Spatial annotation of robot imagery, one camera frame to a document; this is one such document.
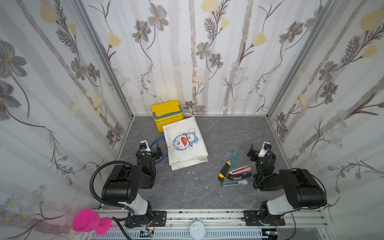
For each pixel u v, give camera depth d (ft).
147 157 2.41
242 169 2.98
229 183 2.82
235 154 3.22
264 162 2.30
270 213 2.06
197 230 2.17
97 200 1.45
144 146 2.47
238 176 2.88
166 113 3.35
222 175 2.89
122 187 1.50
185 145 3.13
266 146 2.47
